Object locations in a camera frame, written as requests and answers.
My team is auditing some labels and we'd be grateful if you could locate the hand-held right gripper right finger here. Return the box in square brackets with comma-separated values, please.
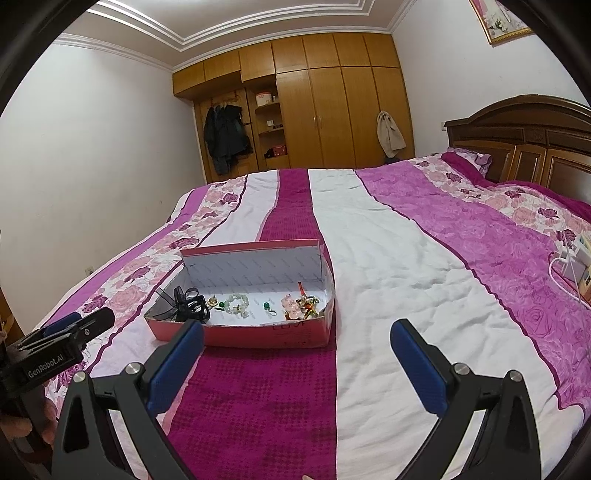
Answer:
[390, 318, 542, 480]

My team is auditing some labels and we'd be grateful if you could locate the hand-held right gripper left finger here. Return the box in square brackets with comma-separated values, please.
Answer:
[51, 318, 206, 480]

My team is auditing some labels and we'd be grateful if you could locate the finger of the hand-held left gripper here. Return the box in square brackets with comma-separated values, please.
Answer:
[41, 311, 82, 335]
[21, 307, 116, 352]

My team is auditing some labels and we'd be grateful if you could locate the black feather hair claw clip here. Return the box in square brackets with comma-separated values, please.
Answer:
[154, 285, 212, 324]

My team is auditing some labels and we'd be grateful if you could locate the pink cardboard box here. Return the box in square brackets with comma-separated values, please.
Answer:
[144, 239, 334, 350]

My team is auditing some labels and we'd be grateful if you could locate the person's left hand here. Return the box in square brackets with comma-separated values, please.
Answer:
[0, 397, 58, 446]

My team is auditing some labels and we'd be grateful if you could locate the wooden furniture edge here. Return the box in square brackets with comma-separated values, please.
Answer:
[0, 286, 25, 344]

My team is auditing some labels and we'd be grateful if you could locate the purple floral bedspread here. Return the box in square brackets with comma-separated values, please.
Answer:
[34, 154, 591, 480]

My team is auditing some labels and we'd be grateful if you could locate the pink flower hair ornament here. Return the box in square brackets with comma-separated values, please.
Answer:
[281, 295, 305, 321]

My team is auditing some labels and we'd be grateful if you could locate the small white box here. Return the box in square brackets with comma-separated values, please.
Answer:
[575, 231, 591, 296]

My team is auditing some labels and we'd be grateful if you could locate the purple floral pillow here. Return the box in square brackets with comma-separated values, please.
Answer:
[441, 148, 494, 178]

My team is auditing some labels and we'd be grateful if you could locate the dark hanging jacket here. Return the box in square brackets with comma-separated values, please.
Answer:
[203, 104, 254, 175]

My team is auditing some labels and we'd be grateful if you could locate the beige hanging cloth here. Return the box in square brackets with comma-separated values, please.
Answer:
[376, 111, 407, 156]

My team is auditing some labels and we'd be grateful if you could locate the dark wooden headboard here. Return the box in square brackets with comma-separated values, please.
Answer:
[444, 95, 591, 204]

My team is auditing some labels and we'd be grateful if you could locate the wooden wardrobe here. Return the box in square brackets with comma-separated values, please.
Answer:
[172, 31, 415, 184]

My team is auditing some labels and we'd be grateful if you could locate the green bead bracelet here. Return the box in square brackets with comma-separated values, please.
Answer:
[225, 295, 252, 318]

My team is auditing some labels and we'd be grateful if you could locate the red string bracelet with bells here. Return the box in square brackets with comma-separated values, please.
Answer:
[298, 296, 325, 319]

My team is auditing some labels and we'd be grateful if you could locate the white charger cable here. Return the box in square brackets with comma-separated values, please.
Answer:
[549, 240, 591, 306]

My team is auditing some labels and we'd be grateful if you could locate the framed wall picture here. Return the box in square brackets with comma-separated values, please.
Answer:
[468, 0, 536, 45]

